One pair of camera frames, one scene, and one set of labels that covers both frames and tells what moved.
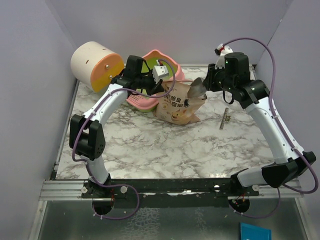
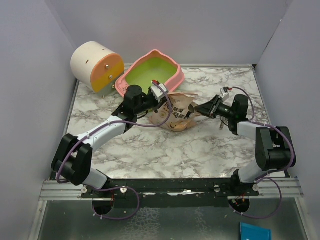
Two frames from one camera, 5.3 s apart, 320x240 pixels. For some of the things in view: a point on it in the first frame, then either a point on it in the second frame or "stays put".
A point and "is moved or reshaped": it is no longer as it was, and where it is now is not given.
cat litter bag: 177,107 is moved or reshaped
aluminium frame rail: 63,190 stays put
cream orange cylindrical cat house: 93,65 stays put
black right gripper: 209,81 -> 210,109
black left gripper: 158,88 -> 158,105
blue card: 250,232 stays put
